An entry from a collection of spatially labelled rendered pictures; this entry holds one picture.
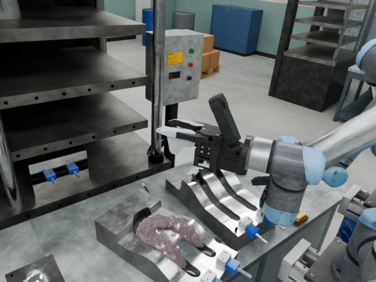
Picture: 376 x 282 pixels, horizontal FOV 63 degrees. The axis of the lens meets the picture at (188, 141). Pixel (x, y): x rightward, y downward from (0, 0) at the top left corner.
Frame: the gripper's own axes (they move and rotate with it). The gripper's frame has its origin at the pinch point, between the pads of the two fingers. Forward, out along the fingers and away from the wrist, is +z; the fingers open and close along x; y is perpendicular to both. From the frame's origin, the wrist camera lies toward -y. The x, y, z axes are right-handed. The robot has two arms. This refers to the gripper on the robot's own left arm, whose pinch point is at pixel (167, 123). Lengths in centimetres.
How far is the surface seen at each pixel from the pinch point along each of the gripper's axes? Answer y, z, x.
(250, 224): 49, -23, 43
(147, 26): -1, 340, 686
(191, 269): 59, -7, 19
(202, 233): 54, -6, 35
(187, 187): 47, 8, 54
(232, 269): 57, -21, 24
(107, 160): 57, 64, 76
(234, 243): 57, -19, 38
